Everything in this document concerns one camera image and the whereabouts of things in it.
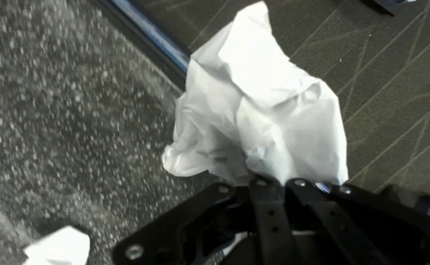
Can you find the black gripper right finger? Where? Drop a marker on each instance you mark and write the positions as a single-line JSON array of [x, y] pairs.
[[352, 229]]

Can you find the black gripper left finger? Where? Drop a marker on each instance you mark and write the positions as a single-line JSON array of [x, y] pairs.
[[268, 220]]

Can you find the white tissue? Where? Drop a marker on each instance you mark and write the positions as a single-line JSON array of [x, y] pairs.
[[263, 97], [57, 247]]

